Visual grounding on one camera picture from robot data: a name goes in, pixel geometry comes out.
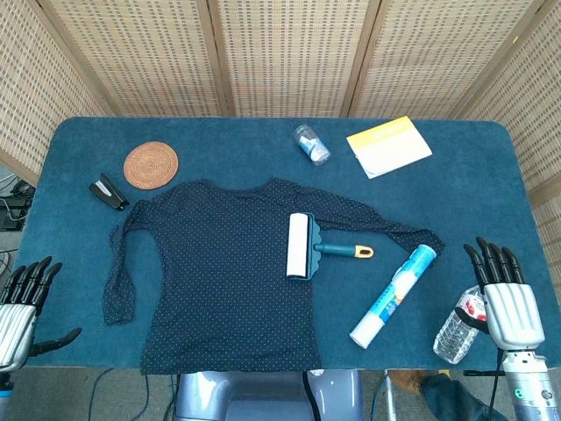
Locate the black equipment with cables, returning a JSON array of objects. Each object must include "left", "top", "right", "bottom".
[{"left": 0, "top": 173, "right": 37, "bottom": 232}]

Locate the blue floor cable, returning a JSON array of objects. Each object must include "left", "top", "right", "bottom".
[{"left": 89, "top": 367, "right": 116, "bottom": 421}]

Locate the grey-blue robot torso base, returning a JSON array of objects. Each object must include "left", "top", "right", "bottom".
[{"left": 174, "top": 368, "right": 365, "bottom": 421}]

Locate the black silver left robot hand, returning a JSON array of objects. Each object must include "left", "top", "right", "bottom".
[{"left": 0, "top": 256, "right": 83, "bottom": 374}]

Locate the blue carpet table cover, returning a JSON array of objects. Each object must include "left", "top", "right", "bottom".
[{"left": 12, "top": 116, "right": 561, "bottom": 370}]

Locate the brown shoe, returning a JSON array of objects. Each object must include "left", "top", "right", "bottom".
[{"left": 389, "top": 369, "right": 429, "bottom": 396}]

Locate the small clear plastic jar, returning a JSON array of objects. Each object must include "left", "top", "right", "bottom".
[{"left": 293, "top": 124, "right": 331, "bottom": 168}]

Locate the clear water bottle red label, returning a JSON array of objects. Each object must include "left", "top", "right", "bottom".
[{"left": 432, "top": 284, "right": 488, "bottom": 365}]

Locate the blue jeans leg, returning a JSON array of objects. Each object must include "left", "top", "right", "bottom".
[{"left": 419, "top": 372, "right": 509, "bottom": 421}]

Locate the black stapler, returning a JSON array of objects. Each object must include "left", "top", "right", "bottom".
[{"left": 89, "top": 172, "right": 131, "bottom": 212}]

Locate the blue and white plastic tube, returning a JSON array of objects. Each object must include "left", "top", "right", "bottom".
[{"left": 349, "top": 244, "right": 438, "bottom": 351}]

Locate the dark dotted long-sleeve shirt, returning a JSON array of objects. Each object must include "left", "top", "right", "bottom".
[{"left": 101, "top": 177, "right": 447, "bottom": 376}]

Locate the teal lint roller yellow tip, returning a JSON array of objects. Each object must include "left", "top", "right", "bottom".
[{"left": 286, "top": 212, "right": 375, "bottom": 282}]

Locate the bamboo folding screen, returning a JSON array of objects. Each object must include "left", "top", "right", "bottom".
[{"left": 0, "top": 0, "right": 561, "bottom": 290}]

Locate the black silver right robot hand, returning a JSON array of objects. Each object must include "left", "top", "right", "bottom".
[{"left": 454, "top": 236, "right": 547, "bottom": 352}]

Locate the yellow white booklet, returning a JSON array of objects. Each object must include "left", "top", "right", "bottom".
[{"left": 345, "top": 115, "right": 434, "bottom": 181}]

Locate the round woven coaster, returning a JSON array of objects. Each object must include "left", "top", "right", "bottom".
[{"left": 123, "top": 140, "right": 180, "bottom": 191}]

